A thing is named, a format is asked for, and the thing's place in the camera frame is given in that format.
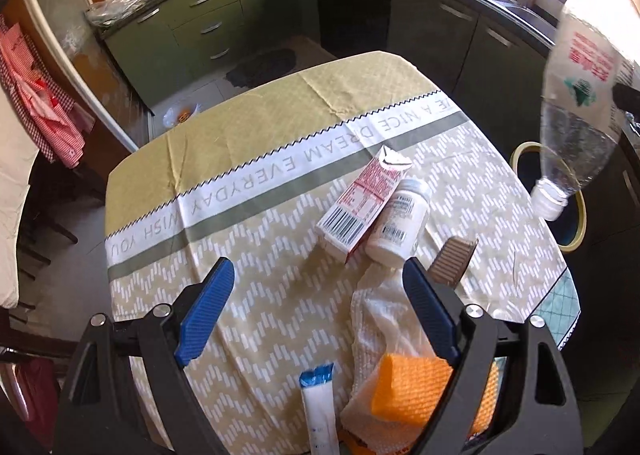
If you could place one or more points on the dark wooden chair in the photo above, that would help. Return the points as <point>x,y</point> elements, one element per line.
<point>55,215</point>

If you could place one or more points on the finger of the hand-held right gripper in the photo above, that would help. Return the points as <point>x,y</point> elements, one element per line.
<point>627,96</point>

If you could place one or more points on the dark oval floor mat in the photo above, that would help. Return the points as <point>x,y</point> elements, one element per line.
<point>262,66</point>

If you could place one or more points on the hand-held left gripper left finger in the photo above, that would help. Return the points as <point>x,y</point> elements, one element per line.
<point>205,310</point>

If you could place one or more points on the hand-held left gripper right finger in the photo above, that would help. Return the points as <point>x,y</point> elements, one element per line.
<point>431,315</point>

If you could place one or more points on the clear plastic bottle red label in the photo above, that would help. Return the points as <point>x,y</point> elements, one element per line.
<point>575,135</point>

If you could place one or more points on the orange foam net sleeve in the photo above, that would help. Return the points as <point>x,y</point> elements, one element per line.
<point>415,385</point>

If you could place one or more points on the white pill bottle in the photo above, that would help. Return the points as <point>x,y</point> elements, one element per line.
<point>400,225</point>

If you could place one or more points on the red and white carton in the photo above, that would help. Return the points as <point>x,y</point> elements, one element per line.
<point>360,205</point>

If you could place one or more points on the small plastic bag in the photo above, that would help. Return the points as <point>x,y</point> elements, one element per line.
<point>180,116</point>

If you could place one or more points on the dark base cabinet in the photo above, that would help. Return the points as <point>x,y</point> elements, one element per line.
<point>400,15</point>

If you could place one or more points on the yellow-rimmed trash bin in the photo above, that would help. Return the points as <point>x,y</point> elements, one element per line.
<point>525,155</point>

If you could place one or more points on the white and blue sachet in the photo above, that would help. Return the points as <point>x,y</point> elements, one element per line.
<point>320,410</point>

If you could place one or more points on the clear plastic bag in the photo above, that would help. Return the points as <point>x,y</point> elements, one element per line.
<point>120,5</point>

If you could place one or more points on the beige patterned tablecloth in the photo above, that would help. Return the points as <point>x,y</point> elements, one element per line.
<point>250,145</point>

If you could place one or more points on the sliding glass door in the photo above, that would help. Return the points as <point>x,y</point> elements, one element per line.
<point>75,35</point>

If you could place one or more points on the red checked cloth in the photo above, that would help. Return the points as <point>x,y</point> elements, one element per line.
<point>40,105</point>

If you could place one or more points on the green base cabinet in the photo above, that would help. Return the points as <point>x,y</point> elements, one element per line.
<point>200,25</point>

